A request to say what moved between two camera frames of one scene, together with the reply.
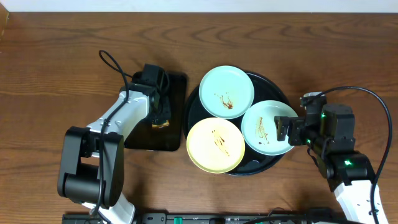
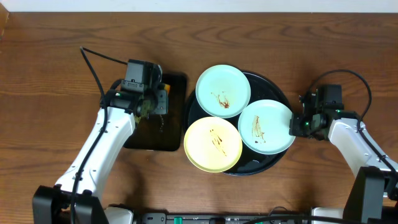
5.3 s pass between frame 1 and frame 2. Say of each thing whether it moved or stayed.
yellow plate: stayed
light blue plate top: stayed
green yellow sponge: moved
